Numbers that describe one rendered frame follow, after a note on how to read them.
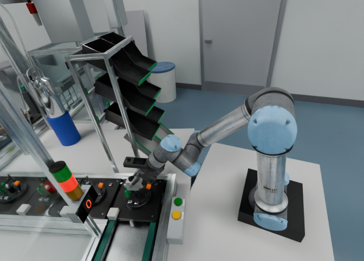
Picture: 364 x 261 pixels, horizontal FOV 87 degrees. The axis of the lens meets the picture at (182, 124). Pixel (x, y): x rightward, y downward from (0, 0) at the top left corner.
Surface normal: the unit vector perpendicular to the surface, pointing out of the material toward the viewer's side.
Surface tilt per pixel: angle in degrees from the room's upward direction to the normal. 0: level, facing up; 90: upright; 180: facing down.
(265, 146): 85
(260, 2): 90
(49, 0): 90
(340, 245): 0
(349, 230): 0
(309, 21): 90
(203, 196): 0
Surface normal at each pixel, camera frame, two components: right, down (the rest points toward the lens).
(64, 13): -0.10, 0.58
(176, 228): -0.09, -0.81
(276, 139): -0.40, 0.48
